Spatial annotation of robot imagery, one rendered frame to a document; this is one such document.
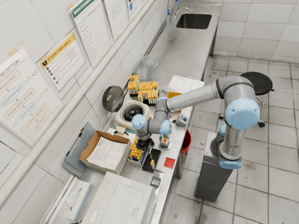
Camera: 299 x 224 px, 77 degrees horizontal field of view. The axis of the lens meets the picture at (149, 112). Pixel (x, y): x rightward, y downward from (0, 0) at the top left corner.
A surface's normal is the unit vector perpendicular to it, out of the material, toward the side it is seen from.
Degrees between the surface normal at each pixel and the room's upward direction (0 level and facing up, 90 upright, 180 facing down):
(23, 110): 93
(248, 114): 83
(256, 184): 0
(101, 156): 1
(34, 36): 90
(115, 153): 2
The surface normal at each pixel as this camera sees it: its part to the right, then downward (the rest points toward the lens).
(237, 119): -0.19, 0.69
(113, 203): -0.13, -0.61
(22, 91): 0.93, 0.25
